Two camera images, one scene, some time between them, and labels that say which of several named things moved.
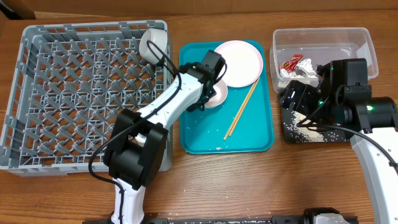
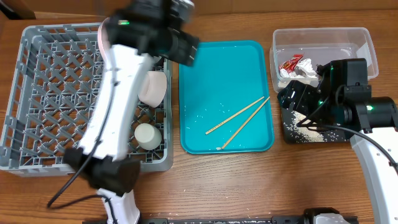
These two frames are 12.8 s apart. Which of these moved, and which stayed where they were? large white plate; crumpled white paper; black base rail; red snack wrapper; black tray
Moved: large white plate
Stayed: crumpled white paper; black base rail; black tray; red snack wrapper
